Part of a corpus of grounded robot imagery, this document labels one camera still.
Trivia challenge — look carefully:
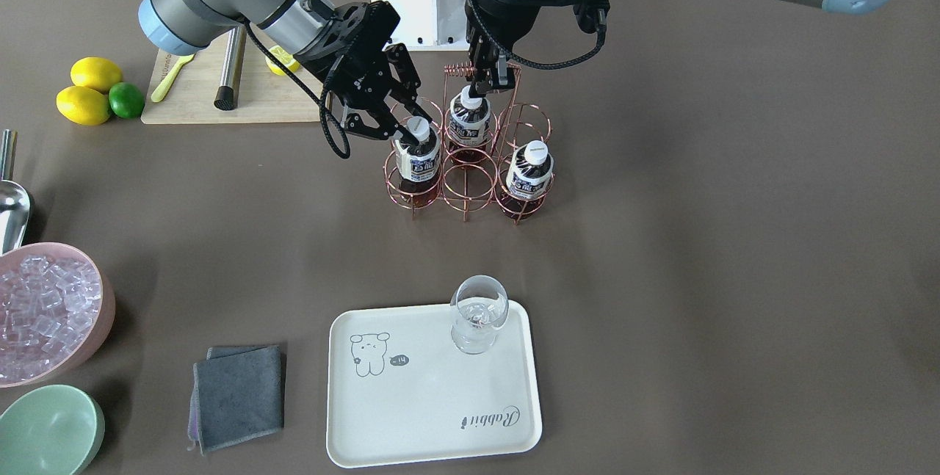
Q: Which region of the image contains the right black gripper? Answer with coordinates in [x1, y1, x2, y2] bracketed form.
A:
[295, 1, 435, 145]

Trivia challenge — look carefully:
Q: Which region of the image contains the grey folded cloth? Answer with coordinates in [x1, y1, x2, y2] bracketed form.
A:
[187, 345, 284, 455]

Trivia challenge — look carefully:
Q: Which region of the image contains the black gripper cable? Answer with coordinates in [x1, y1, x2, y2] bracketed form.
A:
[466, 0, 607, 70]

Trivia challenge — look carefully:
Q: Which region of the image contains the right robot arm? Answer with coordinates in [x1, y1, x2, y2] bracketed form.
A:
[138, 0, 430, 145]

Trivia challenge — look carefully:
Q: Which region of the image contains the whole lemon lower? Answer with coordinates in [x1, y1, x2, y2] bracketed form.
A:
[56, 86, 112, 125]

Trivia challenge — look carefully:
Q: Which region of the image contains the copper wire bottle basket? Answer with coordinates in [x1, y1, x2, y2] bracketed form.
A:
[383, 62, 555, 223]

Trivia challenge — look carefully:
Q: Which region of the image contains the whole lemon upper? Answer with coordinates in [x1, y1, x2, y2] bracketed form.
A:
[70, 57, 123, 94]

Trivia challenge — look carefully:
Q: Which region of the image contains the tea bottle rear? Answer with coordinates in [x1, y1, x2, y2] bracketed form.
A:
[446, 86, 491, 151]

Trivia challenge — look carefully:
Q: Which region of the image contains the steel ice scoop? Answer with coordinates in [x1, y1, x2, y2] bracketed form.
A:
[1, 129, 32, 254]

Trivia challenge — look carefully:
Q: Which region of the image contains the green lime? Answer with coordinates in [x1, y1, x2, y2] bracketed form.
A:
[108, 81, 145, 118]

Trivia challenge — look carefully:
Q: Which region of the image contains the tea bottle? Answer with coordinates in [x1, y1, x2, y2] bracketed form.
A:
[498, 139, 554, 220]
[393, 116, 441, 208]
[446, 86, 491, 151]

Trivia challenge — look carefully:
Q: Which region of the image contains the half lemon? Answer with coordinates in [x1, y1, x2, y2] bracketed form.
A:
[265, 46, 301, 76]

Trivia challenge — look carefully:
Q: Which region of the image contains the whole lemon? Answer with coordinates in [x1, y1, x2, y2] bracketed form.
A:
[70, 57, 123, 94]
[56, 86, 112, 125]

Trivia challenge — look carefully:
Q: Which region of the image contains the cream rabbit tray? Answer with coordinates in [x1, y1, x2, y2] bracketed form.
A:
[326, 301, 543, 468]

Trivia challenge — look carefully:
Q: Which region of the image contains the steel muddler black tip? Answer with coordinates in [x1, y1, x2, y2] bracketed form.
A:
[214, 26, 247, 111]

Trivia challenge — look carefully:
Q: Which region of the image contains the yellow plastic knife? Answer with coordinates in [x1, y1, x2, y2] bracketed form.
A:
[150, 54, 195, 103]

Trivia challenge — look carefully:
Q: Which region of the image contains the pink bowl of ice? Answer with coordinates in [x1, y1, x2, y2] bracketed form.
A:
[1, 243, 115, 388]

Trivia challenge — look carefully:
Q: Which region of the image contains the tea bottle front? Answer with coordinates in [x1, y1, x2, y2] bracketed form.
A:
[498, 139, 554, 220]
[393, 116, 441, 208]

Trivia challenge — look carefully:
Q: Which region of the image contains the mint green bowl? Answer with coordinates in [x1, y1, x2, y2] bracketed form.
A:
[1, 384, 105, 474]

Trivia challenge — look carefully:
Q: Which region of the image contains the bamboo cutting board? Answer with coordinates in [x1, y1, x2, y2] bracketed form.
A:
[142, 34, 319, 125]

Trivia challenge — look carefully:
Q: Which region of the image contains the clear wine glass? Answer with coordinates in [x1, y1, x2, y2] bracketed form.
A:
[450, 275, 508, 355]

